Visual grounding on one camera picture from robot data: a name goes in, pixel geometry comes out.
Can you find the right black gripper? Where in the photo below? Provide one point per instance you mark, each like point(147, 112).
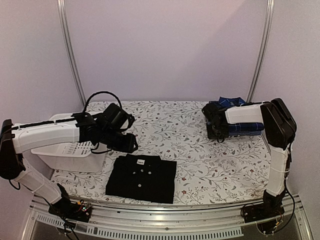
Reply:
point(225, 134)

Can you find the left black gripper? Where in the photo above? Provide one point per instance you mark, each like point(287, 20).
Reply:
point(128, 148)

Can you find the blue checked shirt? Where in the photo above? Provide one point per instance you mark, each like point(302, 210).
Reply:
point(245, 129)

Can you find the black long sleeve shirt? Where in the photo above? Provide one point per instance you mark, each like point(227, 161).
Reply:
point(144, 178)

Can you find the blue plaid shirt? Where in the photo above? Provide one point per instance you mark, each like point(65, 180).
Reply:
point(224, 102)

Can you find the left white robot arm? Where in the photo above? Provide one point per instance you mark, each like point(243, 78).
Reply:
point(107, 128)

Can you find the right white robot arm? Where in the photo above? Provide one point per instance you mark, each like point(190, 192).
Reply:
point(279, 128)

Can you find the white plastic basket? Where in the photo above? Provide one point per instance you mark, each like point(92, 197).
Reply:
point(71, 156)

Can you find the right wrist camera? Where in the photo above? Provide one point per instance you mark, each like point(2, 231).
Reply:
point(212, 113)

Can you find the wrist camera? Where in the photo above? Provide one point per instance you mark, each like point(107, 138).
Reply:
point(117, 118)
point(212, 113)

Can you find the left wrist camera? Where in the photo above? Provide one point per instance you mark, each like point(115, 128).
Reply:
point(117, 118)

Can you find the right aluminium frame post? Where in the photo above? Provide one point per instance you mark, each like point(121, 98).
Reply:
point(262, 49)

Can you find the aluminium frame post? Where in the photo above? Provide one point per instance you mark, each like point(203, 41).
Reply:
point(262, 49)
point(61, 7)

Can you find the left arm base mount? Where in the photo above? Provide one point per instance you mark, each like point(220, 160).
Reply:
point(79, 211)

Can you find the aluminium front rail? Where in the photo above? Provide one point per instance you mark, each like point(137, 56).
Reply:
point(120, 221)

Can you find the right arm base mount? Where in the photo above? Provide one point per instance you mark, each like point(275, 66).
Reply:
point(269, 208)

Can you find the left aluminium frame post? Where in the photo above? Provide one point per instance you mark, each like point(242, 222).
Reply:
point(61, 7)

